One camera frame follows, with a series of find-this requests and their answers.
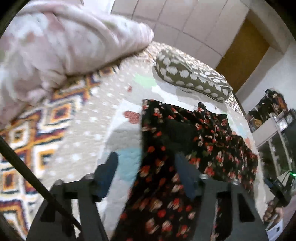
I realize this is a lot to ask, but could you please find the olive hedgehog pattern pillow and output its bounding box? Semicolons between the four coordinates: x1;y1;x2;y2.
156;50;233;102

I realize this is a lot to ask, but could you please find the patterned quilted bedspread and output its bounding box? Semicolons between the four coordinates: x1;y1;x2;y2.
1;42;266;240

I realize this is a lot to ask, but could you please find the wooden door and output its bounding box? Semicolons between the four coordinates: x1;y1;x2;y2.
216;20;270;93

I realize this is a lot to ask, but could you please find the pink floral folded duvet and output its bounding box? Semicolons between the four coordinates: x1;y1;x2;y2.
1;1;154;127

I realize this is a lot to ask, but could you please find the black floral zip garment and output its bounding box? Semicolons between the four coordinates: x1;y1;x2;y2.
112;99;258;240

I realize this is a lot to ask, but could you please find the black cable left camera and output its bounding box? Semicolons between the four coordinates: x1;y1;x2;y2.
0;136;83;232

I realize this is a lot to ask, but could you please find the cluttered shelf unit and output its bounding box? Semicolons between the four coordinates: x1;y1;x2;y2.
245;89;296;209

